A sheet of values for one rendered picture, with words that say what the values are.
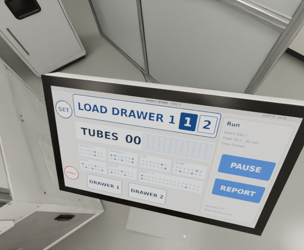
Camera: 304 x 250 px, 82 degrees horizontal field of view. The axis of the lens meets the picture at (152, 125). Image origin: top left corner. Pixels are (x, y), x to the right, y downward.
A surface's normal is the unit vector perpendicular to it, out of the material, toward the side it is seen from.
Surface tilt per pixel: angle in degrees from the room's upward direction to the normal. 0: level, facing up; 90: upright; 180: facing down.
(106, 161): 50
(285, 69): 1
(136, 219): 3
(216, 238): 0
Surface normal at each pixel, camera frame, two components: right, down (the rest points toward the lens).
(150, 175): -0.20, 0.37
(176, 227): -0.07, -0.43
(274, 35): -0.78, 0.58
